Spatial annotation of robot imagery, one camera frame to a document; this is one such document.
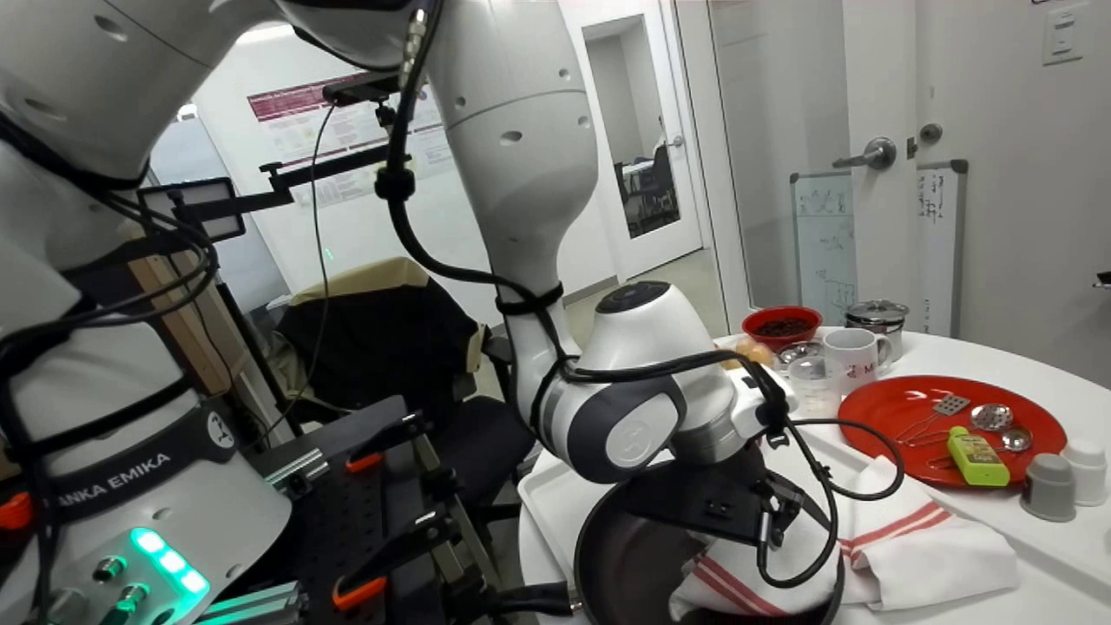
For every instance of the white shaker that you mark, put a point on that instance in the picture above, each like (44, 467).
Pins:
(1091, 473)

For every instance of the white light switch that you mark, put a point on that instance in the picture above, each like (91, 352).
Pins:
(1059, 36)

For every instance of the black office chair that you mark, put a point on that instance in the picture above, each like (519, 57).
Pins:
(382, 350)

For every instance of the clear plastic cup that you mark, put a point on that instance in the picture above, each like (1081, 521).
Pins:
(813, 397)

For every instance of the cream jacket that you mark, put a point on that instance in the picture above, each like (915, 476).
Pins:
(382, 278)

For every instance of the green rectangular block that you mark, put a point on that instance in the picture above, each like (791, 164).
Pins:
(975, 458)

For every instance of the silver deadbolt knob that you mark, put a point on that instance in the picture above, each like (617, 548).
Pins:
(924, 138)

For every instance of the grey shaker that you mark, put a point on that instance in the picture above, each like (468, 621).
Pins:
(1051, 488)

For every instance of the dark nonstick frying pan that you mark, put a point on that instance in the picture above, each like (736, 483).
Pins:
(627, 569)

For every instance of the round metal measuring spoon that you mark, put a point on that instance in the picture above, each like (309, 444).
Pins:
(995, 419)

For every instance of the white plastic tray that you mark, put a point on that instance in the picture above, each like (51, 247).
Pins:
(554, 497)

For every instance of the paper poster with pink header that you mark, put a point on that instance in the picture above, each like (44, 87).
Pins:
(282, 102)

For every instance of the grey rectangular metal piece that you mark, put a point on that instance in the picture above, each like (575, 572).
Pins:
(949, 404)

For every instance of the red round plate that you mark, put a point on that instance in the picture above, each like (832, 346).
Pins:
(889, 434)

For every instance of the white paper notice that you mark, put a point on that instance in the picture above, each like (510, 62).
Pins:
(938, 231)

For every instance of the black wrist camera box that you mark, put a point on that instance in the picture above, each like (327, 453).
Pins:
(696, 506)

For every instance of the steel jar with lid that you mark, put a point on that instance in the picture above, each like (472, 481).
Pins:
(875, 313)

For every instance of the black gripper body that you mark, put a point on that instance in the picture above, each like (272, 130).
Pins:
(780, 520)

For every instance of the white mug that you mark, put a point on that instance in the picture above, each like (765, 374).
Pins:
(855, 355)

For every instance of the small standing whiteboard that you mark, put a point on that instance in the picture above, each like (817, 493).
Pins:
(825, 246)

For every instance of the brown wooden board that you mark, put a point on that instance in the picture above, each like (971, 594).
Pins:
(173, 324)

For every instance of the small round metal piece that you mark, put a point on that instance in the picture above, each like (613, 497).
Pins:
(1014, 439)

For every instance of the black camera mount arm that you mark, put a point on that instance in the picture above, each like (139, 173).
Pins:
(209, 209)

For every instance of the black work table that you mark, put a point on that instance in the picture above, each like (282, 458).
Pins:
(315, 533)

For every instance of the white door with dark window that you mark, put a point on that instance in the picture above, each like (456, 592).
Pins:
(645, 83)

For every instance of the red bowl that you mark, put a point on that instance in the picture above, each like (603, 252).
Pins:
(781, 327)

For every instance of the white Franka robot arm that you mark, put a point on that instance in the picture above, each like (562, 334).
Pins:
(507, 125)

